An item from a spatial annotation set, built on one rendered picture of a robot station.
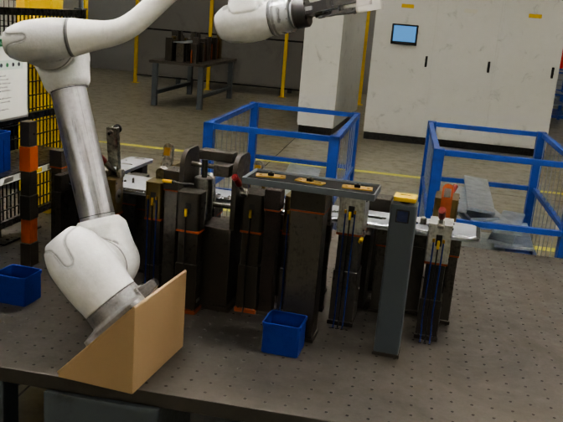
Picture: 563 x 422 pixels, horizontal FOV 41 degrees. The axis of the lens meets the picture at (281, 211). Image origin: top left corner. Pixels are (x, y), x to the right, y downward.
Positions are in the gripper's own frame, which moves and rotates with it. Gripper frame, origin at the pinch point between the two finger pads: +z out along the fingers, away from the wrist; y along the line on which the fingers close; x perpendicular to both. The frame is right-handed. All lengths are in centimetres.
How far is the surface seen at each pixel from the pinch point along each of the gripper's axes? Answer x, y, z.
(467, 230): -68, -49, 12
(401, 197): -50, -11, 0
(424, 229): -65, -40, 0
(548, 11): 52, -848, 50
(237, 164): -38, -17, -49
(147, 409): -91, 36, -58
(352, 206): -54, -25, -18
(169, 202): -47, -18, -73
